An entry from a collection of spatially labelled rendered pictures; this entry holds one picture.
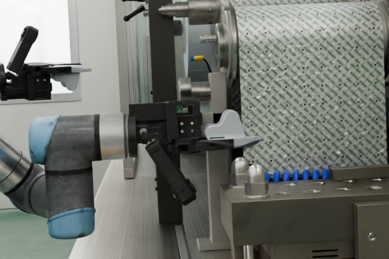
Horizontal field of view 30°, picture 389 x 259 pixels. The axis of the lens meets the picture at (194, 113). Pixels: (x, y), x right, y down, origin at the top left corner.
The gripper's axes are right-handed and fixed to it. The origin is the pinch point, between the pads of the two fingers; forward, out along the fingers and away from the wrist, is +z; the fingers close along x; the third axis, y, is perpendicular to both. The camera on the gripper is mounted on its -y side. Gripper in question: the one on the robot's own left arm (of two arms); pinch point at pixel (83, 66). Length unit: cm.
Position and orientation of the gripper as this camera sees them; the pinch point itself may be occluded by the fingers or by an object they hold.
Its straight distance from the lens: 175.6
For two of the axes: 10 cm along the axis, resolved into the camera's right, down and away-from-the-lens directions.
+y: -0.1, 9.8, 1.8
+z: 9.3, -0.6, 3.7
